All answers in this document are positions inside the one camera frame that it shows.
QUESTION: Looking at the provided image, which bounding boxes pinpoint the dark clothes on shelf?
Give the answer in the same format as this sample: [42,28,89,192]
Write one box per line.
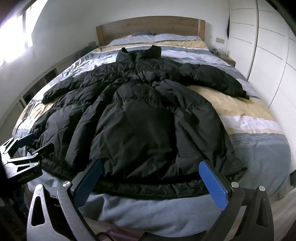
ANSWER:
[79,45,98,58]

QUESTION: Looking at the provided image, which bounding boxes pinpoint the striped duvet cover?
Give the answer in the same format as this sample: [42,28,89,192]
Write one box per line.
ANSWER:
[14,34,291,237]

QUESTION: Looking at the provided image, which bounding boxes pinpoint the items on nightstand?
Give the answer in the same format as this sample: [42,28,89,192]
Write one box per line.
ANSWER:
[210,48,223,56]

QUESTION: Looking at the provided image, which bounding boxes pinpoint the wall socket plate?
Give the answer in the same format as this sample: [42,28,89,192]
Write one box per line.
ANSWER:
[216,38,225,44]

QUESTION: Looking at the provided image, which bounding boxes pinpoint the window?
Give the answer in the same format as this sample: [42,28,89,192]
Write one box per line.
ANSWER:
[1,1,47,66]

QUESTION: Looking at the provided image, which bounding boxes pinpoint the wooden headboard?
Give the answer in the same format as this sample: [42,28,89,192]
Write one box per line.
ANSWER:
[96,16,205,46]

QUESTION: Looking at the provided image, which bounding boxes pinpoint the white sliding wardrobe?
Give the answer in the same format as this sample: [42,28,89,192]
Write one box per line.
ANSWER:
[227,0,295,172]

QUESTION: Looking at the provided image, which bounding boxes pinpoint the white low shelf unit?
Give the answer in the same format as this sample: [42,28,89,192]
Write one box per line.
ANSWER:
[0,49,86,140]

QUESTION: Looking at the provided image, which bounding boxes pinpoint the black puffer coat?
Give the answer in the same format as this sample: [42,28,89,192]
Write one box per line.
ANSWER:
[26,46,247,200]

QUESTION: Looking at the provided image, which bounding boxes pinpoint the wooden nightstand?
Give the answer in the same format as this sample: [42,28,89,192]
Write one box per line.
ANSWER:
[219,56,236,67]

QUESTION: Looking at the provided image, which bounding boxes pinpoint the blue grey pillow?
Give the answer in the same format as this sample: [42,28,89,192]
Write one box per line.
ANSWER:
[131,31,156,37]

